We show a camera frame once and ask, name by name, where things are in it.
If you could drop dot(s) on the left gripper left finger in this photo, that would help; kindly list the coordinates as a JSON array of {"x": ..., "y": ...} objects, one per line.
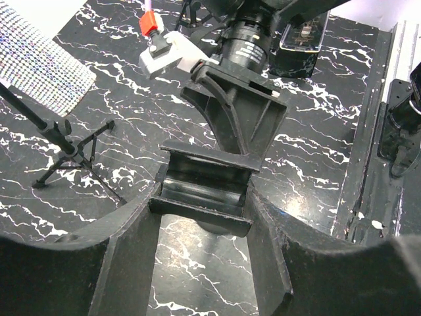
[{"x": 104, "y": 268}]

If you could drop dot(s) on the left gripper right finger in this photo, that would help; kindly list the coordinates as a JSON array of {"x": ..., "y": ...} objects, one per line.
[{"x": 299, "y": 270}]

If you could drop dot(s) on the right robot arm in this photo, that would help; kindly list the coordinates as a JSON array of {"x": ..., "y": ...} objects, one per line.
[{"x": 246, "y": 30}]

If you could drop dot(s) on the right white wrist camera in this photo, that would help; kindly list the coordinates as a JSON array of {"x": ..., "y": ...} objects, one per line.
[{"x": 169, "y": 51}]

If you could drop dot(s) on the glitter rhinestone microphone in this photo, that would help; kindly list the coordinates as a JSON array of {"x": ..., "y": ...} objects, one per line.
[{"x": 39, "y": 67}]

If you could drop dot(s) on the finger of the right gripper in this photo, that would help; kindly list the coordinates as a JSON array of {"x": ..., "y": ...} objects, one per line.
[
  {"x": 215, "y": 116},
  {"x": 259, "y": 120}
]

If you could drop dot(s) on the black round-base mic stand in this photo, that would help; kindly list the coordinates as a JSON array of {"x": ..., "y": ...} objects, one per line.
[{"x": 206, "y": 185}]

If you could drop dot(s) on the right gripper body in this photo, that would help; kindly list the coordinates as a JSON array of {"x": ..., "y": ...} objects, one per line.
[{"x": 229, "y": 82}]

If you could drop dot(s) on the black tripod shock-mount stand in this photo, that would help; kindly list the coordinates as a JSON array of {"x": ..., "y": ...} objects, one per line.
[{"x": 79, "y": 154}]

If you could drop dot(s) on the black clear-top box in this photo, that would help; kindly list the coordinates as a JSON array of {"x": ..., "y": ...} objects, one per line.
[{"x": 294, "y": 50}]

